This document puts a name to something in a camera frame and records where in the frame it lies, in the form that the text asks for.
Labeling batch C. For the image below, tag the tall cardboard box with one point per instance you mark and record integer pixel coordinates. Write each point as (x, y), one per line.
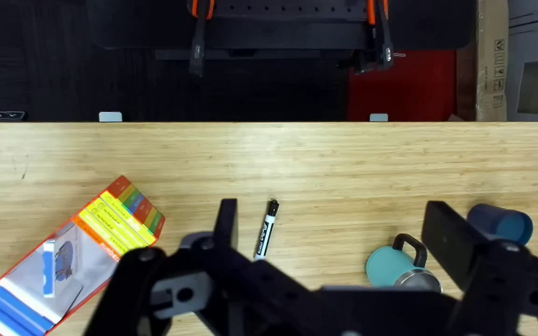
(483, 65)

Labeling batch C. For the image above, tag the black and white marker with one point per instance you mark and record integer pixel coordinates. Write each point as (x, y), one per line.
(266, 229)

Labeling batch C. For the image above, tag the dark blue plastic cup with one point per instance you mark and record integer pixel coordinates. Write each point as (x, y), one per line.
(499, 222)
(202, 239)

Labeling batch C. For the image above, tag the orange black clamp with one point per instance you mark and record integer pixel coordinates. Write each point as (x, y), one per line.
(378, 50)
(202, 13)

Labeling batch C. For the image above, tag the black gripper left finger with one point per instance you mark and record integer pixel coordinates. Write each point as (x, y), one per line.
(225, 231)

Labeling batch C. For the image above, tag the red cabinet panel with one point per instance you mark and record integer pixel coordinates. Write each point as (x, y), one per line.
(421, 86)

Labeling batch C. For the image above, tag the orange learning toy box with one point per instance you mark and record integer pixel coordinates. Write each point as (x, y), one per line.
(72, 263)

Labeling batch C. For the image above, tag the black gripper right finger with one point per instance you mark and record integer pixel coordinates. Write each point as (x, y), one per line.
(451, 239)

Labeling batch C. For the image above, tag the light blue mug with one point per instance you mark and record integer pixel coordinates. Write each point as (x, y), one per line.
(400, 263)

